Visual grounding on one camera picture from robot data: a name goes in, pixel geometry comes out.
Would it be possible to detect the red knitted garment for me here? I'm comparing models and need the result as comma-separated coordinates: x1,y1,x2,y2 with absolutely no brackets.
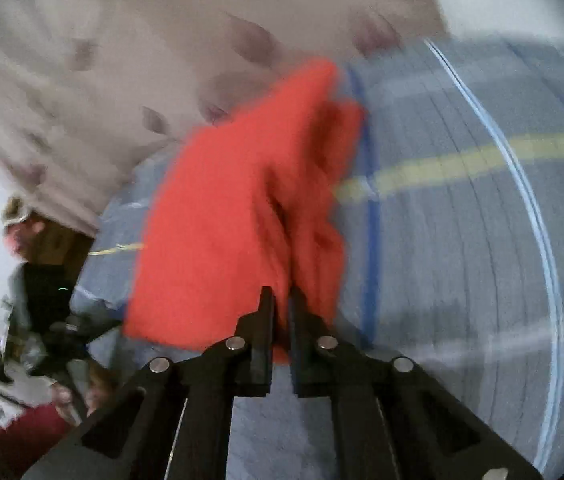
124,58,363,351

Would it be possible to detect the person's left hand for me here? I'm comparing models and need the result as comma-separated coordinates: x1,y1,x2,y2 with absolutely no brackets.
50,359,118,427

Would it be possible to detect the grey plaid bed sheet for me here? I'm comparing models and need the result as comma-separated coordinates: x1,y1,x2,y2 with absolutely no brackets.
69,34,564,480

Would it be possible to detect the beige leaf pattern curtain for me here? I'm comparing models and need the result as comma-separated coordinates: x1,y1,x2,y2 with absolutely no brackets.
0,0,446,234

